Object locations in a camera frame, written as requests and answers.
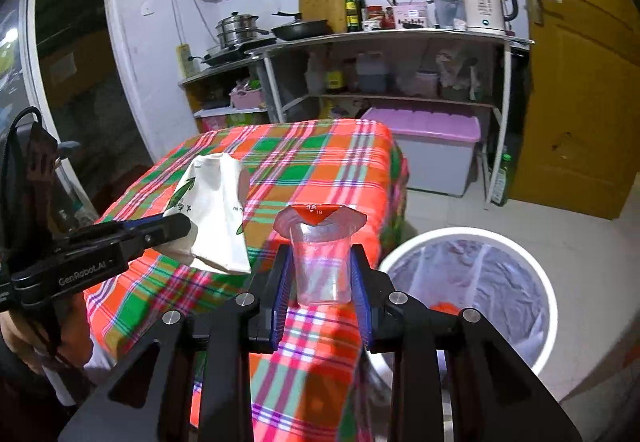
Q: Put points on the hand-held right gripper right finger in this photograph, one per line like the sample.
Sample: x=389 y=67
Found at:
x=361 y=302

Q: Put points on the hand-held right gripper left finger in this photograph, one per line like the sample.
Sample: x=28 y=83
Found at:
x=281 y=307

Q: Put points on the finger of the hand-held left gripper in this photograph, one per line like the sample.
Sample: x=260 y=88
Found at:
x=160 y=231

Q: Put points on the clear plastic cup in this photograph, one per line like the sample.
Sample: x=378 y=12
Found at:
x=320 y=267

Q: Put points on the white paper bag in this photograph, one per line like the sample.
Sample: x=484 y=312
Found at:
x=215 y=212

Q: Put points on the white trash bin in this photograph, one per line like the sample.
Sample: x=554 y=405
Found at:
x=475 y=231

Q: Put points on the person's left hand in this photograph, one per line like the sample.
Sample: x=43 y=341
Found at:
x=75 y=322

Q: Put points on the person's leg white pants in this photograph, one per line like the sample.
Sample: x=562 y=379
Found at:
x=85 y=377

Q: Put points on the pink patterned storage box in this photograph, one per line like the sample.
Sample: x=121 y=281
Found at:
x=225 y=121

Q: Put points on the wooden shelf unit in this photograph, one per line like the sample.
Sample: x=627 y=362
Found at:
x=190 y=97

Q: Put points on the grey plastic bin liner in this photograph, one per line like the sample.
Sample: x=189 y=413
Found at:
x=500 y=282

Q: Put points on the plaid tablecloth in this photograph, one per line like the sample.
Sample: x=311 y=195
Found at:
x=320 y=162

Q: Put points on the pink plastic basket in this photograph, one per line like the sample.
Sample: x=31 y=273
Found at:
x=246 y=100

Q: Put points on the yellowed power strip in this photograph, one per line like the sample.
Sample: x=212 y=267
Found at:
x=186 y=62

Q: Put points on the purple lid storage box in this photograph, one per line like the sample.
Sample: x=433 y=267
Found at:
x=420 y=127

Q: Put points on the green bottle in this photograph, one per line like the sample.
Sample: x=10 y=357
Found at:
x=502 y=182

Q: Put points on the black induction cooker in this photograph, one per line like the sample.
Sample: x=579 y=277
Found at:
x=235 y=52

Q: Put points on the steel steamer pot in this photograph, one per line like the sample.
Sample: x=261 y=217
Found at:
x=237 y=32

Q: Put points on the clear plastic bottle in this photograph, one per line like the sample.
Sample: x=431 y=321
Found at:
x=315 y=75

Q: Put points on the yellow label oil bottle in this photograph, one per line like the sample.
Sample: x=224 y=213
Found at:
x=335 y=80

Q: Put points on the small clear food tub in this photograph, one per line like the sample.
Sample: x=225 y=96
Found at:
x=425 y=85

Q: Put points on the black frying pan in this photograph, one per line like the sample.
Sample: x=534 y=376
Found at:
x=302 y=30

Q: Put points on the crumpled plastic bag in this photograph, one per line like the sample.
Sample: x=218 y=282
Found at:
x=457 y=75

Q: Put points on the metal shelf rack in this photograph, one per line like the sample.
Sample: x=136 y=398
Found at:
x=400 y=38

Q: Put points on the red sauce jar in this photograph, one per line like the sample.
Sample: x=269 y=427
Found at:
x=375 y=17
x=389 y=18

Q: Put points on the yellow label sauce bottle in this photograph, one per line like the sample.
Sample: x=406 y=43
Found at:
x=351 y=15

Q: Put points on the pink utensil holder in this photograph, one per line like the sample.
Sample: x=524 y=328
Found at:
x=410 y=17

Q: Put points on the dark sauce bottle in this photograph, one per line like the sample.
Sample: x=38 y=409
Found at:
x=361 y=10

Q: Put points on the yellow wooden door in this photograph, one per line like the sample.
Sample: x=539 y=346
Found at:
x=585 y=97

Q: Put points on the clear plastic container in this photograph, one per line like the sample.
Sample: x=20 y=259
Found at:
x=446 y=10

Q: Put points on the white electric kettle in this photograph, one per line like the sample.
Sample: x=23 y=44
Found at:
x=482 y=5

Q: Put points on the white wall switch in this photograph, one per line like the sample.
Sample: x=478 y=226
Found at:
x=147 y=10

